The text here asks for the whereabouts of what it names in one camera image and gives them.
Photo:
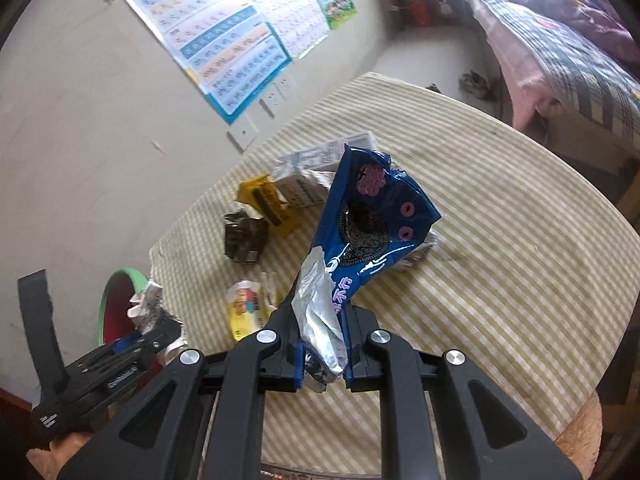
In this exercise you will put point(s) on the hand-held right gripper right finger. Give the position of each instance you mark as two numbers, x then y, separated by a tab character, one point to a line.
360	360

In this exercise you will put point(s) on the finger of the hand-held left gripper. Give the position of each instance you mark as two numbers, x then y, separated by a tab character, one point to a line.
162	332
127	346

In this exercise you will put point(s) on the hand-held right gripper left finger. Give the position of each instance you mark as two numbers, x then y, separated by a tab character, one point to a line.
282	360

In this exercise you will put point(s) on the red bin with green rim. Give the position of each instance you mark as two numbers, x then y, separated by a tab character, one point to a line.
117	310

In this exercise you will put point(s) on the blue snack wrapper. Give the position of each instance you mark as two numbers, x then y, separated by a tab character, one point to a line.
370	200

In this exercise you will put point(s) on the white drink carton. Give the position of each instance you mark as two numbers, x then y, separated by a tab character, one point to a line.
310	160

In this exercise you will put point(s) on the person's left hand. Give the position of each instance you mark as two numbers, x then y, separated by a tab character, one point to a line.
60	455

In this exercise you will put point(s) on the yellow white cartoon wrapper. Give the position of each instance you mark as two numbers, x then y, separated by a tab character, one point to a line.
245	310

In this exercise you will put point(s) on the brown crumpled wrapper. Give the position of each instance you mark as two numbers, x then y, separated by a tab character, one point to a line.
245	240

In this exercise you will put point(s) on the tan chair cushion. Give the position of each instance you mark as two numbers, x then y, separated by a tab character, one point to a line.
580	430

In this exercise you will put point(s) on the pink bed sheet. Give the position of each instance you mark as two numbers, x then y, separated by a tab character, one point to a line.
515	75

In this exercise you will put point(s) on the red container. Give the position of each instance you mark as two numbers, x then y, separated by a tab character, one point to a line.
420	12

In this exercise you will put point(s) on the white jug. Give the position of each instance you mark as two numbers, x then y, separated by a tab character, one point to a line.
443	7

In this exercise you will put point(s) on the bed with plaid quilt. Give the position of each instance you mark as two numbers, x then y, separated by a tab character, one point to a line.
575	60

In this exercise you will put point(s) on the purple blanket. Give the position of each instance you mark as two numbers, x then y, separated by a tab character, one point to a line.
590	15

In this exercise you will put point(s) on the white wall plate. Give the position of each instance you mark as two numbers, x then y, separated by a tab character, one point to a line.
243	135

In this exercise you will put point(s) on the white wall socket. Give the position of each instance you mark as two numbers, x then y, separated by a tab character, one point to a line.
286	87
272	102

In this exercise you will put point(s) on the blue bordered wall poster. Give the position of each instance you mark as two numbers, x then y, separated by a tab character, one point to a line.
215	35

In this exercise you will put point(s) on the white wall poster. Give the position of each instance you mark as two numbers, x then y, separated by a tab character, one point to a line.
290	5

